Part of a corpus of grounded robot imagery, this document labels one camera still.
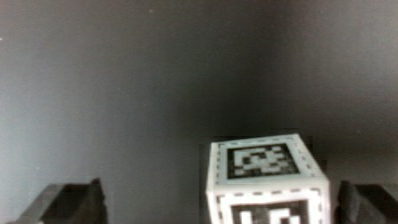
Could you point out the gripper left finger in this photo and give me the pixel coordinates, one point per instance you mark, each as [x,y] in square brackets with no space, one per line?
[70,204]

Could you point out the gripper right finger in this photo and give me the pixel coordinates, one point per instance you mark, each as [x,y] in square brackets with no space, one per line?
[366,204]

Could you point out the white tagged cube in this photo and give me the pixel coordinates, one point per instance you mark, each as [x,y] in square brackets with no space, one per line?
[267,186]

